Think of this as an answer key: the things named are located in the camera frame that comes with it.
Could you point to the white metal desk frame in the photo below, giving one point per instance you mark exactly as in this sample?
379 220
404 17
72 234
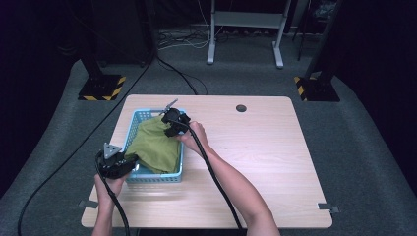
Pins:
246 19

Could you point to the person's left hand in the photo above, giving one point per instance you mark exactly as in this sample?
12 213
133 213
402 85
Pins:
109 190

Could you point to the grey tape strip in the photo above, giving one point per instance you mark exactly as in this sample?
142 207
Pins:
327 207
88 204

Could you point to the person's right hand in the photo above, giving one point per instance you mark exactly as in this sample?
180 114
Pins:
195 137

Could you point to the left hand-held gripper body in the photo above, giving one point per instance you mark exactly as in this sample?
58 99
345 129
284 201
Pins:
113 160

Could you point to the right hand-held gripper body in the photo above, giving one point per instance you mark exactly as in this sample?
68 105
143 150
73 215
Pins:
175 118

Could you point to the blue perforated plastic basket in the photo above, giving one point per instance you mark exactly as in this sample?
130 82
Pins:
154 177

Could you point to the black stand with striped base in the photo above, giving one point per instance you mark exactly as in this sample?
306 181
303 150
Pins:
316 88
101 87

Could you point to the green cloth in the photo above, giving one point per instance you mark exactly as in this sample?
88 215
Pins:
154 144

